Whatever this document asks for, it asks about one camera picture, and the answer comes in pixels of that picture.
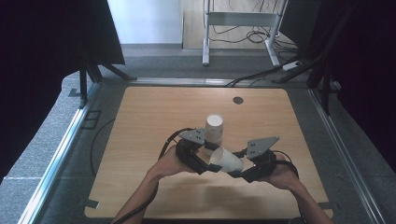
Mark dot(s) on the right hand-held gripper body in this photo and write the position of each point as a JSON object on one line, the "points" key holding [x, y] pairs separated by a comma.
{"points": [[263, 166]]}

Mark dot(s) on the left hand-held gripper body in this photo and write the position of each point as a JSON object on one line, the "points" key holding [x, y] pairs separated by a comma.
{"points": [[190, 152]]}

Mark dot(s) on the person's right hand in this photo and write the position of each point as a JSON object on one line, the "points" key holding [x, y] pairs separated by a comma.
{"points": [[283, 175]]}

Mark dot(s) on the person's left hand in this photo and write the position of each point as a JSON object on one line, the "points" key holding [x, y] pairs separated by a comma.
{"points": [[169, 165]]}

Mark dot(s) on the dark round table grommet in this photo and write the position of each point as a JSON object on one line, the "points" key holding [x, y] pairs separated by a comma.
{"points": [[238, 100]]}

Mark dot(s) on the black upright stand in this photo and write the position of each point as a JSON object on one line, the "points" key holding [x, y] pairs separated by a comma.
{"points": [[326, 90]]}

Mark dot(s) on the white power strip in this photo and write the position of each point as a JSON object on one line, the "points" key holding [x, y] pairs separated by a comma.
{"points": [[291, 65]]}

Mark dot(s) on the black tape rectangle mark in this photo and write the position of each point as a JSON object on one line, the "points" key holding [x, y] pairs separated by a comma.
{"points": [[84, 123]]}

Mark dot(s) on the long black slanted bar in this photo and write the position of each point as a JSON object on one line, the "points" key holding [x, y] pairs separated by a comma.
{"points": [[314, 59]]}

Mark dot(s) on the black stand legs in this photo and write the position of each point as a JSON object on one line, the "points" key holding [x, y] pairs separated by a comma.
{"points": [[83, 84]]}

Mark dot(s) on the black tape corner mark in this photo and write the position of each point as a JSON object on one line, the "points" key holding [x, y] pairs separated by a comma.
{"points": [[74, 92]]}

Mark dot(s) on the black curtain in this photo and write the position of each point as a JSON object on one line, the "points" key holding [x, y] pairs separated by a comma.
{"points": [[46, 62], [367, 62]]}

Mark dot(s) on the aluminium floor rail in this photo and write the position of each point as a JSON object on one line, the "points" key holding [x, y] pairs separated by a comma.
{"points": [[345, 155], [59, 155], [186, 82]]}

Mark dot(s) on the white metal desk frame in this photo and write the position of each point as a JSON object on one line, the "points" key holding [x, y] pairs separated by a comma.
{"points": [[239, 19]]}

